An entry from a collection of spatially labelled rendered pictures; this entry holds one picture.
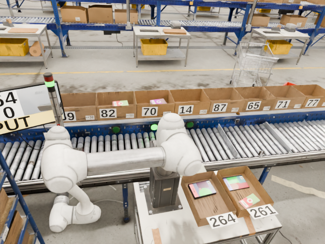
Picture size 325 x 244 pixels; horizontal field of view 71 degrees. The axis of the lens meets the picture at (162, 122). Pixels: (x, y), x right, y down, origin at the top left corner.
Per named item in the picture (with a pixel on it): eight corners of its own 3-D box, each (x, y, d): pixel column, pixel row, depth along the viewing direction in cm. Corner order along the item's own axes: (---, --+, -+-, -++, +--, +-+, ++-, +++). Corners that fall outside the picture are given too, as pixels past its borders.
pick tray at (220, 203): (198, 227, 160) (200, 219, 154) (180, 184, 190) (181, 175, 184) (233, 219, 167) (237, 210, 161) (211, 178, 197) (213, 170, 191)
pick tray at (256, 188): (237, 218, 168) (241, 210, 162) (214, 177, 197) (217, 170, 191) (270, 210, 175) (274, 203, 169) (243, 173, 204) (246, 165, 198)
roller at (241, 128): (260, 160, 226) (262, 156, 223) (237, 128, 267) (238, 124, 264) (265, 159, 227) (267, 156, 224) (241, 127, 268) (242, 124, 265)
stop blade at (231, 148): (234, 159, 222) (237, 152, 217) (216, 129, 258) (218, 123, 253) (235, 159, 222) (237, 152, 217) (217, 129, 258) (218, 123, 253)
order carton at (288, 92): (271, 111, 268) (276, 98, 258) (258, 98, 291) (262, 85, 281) (300, 109, 275) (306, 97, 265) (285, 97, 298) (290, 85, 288)
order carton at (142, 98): (136, 118, 237) (136, 105, 227) (134, 104, 260) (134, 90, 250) (173, 116, 245) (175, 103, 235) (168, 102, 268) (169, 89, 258)
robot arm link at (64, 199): (51, 203, 141) (53, 194, 146) (54, 211, 146) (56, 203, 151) (66, 201, 143) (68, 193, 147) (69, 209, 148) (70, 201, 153)
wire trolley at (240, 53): (228, 82, 526) (240, 36, 465) (253, 86, 518) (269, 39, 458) (230, 106, 440) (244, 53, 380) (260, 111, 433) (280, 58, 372)
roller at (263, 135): (278, 158, 230) (280, 154, 227) (252, 127, 270) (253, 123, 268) (282, 158, 231) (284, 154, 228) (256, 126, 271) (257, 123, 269)
